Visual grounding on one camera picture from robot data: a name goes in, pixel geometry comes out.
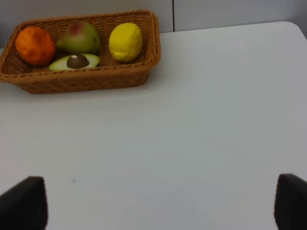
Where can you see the orange wicker basket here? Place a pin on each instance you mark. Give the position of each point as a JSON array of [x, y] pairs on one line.
[[110, 74]]

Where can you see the halved avocado with pit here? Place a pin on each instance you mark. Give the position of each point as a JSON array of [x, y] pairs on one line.
[[73, 62]]

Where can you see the orange mandarin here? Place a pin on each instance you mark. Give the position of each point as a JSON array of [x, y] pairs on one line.
[[35, 46]]

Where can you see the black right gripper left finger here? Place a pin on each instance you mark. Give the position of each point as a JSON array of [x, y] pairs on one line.
[[24, 206]]

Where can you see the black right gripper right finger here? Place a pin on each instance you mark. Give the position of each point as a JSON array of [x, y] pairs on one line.
[[290, 206]]

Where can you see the yellow lemon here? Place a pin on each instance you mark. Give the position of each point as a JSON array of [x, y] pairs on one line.
[[125, 42]]

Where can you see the green red pear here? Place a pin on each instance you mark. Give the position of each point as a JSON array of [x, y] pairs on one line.
[[79, 38]]

